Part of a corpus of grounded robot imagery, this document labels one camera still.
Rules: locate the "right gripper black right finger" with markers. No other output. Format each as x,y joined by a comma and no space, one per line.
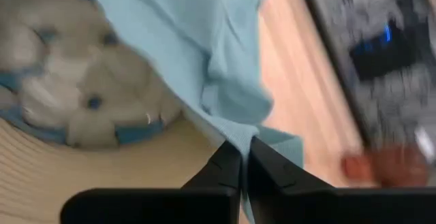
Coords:
323,205

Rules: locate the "teal cloth napkin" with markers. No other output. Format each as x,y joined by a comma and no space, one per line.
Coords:
190,30

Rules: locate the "black aluminium table frame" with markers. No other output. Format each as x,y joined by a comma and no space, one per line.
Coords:
337,64

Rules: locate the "round woven tan placemat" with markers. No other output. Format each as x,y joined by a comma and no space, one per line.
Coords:
102,169

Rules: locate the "black perforated computer case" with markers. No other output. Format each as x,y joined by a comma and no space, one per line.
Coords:
385,57

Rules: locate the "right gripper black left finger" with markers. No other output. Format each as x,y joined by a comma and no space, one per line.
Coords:
153,207

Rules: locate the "orange translucent plastic cup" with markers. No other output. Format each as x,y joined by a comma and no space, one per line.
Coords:
385,167

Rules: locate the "patterned ceramic bowl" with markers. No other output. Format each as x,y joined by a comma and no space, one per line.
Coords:
68,81

